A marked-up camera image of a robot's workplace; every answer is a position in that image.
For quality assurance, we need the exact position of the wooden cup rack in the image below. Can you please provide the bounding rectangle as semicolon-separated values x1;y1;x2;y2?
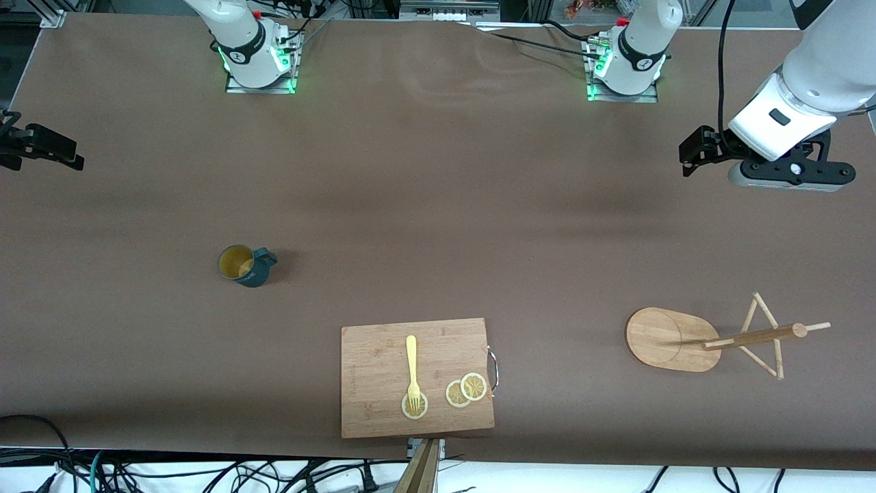
626;292;832;381

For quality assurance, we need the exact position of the brown table cover sheet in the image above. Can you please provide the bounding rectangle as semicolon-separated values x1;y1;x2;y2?
0;12;876;473

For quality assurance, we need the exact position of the yellow plastic fork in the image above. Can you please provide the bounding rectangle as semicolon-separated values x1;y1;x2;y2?
405;334;422;415

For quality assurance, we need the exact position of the bamboo cutting board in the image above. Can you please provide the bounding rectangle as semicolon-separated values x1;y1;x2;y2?
340;317;499;440

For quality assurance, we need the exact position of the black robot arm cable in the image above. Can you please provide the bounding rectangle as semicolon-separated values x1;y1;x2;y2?
717;0;736;134

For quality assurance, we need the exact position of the grey power strip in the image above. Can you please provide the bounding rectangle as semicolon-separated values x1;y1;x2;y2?
400;0;500;21

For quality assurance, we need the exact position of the wooden stick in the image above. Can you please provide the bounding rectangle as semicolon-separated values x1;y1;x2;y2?
394;440;440;493

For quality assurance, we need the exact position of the teal cup yellow inside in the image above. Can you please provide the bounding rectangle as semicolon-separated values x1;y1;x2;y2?
218;244;279;288

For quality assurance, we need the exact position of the metal clamp bracket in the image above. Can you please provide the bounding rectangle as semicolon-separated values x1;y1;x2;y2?
407;438;446;461

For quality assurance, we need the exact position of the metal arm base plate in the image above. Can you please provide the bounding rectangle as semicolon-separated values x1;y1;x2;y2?
226;31;300;95
587;38;659;103

